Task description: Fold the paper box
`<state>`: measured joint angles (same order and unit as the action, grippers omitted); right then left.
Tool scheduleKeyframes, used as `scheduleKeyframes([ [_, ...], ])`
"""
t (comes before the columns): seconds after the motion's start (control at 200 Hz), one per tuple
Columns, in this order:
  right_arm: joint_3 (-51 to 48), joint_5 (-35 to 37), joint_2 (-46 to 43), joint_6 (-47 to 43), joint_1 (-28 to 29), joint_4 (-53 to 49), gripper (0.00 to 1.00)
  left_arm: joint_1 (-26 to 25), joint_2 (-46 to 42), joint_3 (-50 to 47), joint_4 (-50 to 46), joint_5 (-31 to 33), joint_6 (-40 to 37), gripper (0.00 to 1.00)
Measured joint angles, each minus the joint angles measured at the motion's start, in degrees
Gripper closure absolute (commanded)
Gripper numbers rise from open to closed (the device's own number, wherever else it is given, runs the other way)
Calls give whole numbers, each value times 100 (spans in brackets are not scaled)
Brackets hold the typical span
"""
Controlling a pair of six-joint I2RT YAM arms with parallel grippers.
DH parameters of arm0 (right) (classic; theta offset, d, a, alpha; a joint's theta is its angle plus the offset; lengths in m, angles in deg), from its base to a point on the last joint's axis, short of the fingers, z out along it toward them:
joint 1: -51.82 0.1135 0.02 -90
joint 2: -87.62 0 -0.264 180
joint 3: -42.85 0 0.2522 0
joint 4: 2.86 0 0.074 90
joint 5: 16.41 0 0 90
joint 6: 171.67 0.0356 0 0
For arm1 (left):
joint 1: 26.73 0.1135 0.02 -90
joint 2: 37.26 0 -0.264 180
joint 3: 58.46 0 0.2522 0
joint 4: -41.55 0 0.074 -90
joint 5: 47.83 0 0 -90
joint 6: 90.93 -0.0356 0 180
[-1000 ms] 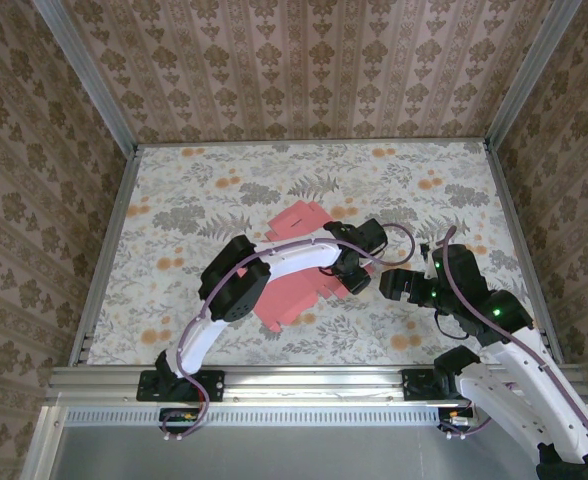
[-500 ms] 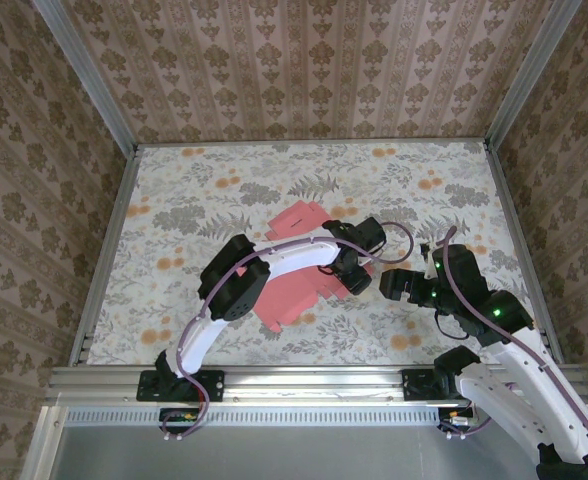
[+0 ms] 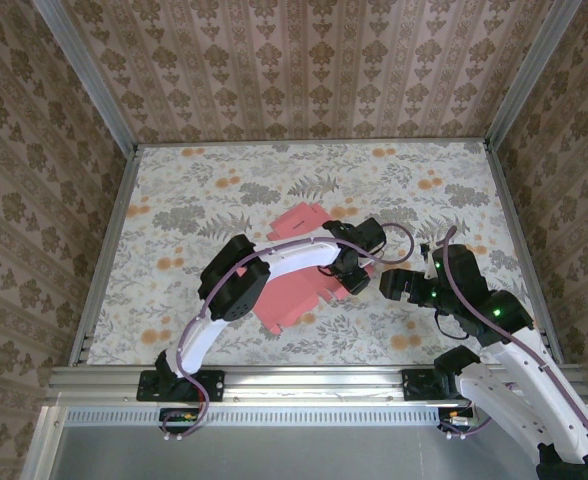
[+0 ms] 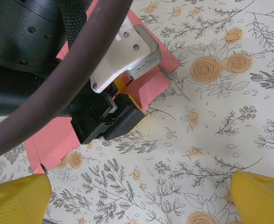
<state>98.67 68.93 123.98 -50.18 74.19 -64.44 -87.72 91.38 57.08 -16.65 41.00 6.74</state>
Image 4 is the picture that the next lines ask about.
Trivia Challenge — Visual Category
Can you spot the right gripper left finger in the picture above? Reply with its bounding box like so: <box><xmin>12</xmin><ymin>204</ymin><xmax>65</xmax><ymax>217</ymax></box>
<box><xmin>0</xmin><ymin>174</ymin><xmax>52</xmax><ymax>224</ymax></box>

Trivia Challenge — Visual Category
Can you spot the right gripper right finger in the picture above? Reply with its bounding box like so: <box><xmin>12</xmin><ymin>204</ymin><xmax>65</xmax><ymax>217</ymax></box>
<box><xmin>230</xmin><ymin>171</ymin><xmax>274</xmax><ymax>224</ymax></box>

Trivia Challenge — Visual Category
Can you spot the pink and white cloth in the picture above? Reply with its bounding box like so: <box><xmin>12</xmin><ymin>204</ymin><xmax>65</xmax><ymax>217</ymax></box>
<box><xmin>24</xmin><ymin>10</ymin><xmax>181</xmax><ymax>175</ymax></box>

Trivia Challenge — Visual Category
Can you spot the floral tablecloth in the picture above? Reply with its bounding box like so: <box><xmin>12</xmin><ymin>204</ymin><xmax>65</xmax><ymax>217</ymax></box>
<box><xmin>0</xmin><ymin>0</ymin><xmax>274</xmax><ymax>224</ymax></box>

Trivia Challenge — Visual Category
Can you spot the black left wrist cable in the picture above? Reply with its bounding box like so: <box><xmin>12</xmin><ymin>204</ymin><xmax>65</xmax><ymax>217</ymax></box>
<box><xmin>57</xmin><ymin>0</ymin><xmax>88</xmax><ymax>49</ymax></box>

